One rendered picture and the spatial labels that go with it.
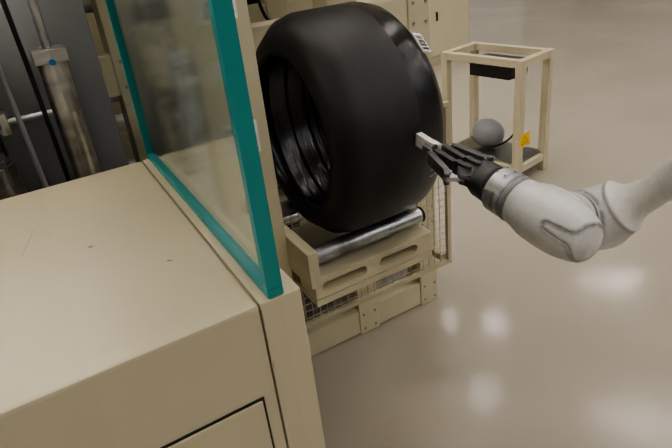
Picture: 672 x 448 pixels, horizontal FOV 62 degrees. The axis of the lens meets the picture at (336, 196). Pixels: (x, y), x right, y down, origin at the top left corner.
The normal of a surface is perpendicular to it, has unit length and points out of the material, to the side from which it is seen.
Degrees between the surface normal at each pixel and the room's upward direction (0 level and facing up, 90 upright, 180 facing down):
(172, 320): 0
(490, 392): 0
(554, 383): 0
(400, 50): 46
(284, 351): 90
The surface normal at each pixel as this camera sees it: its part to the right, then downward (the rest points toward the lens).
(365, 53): 0.28, -0.41
